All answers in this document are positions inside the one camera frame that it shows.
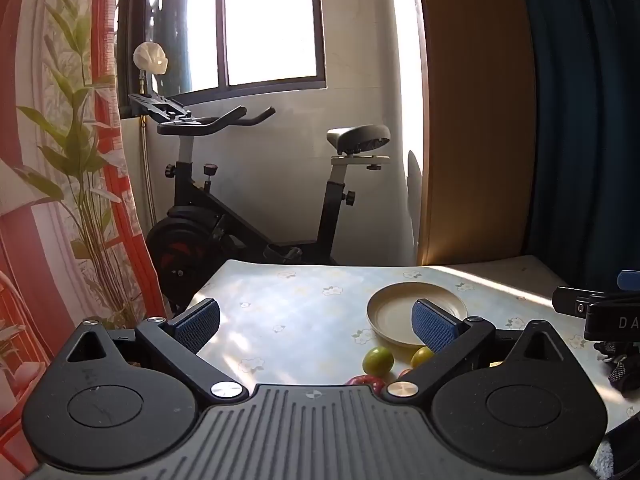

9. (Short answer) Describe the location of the black exercise bike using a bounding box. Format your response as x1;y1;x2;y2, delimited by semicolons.
127;91;393;313

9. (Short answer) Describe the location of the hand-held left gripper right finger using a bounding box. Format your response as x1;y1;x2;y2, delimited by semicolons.
385;298;576;403

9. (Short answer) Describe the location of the beige plate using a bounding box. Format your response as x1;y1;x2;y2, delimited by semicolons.
366;282;468;347

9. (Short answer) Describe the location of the red apple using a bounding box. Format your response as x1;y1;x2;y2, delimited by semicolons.
345;374;387;395

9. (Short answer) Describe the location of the wooden cabinet panel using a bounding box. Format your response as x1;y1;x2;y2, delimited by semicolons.
415;0;538;267

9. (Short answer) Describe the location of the window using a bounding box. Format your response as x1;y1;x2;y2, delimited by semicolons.
116;0;328;121

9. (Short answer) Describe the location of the plant print curtain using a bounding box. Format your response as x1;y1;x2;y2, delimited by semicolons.
0;0;168;476

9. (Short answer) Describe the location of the person's right hand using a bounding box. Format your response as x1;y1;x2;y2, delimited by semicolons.
594;340;640;402

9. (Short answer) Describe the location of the green apple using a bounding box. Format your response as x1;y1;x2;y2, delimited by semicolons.
362;346;394;376

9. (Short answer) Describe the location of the dark blue curtain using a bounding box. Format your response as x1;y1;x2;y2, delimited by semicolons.
517;0;640;292

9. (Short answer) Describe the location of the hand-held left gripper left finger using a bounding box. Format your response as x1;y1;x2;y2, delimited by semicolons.
52;299;249;403

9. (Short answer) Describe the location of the white bulb on metal pole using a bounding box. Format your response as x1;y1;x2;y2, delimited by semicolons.
132;41;171;226

